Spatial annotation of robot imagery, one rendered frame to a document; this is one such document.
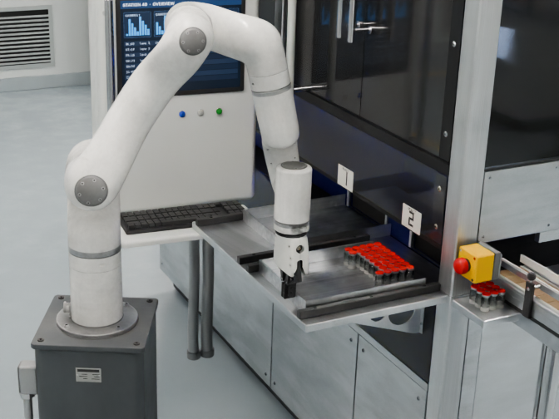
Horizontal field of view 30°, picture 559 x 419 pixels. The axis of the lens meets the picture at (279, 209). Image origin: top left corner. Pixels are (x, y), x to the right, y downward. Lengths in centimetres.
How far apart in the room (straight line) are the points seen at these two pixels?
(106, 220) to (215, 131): 97
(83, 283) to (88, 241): 10
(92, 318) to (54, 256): 257
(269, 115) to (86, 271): 54
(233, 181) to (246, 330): 69
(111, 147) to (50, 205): 336
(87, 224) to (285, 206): 45
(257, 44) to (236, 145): 110
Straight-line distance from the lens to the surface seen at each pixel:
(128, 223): 315
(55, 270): 486
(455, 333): 269
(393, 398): 297
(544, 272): 264
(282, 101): 230
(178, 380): 395
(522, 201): 266
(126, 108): 228
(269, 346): 366
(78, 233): 238
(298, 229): 242
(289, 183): 237
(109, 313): 245
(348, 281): 267
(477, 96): 247
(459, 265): 251
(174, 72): 223
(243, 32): 227
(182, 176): 330
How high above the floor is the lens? 201
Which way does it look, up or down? 21 degrees down
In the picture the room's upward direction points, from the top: 2 degrees clockwise
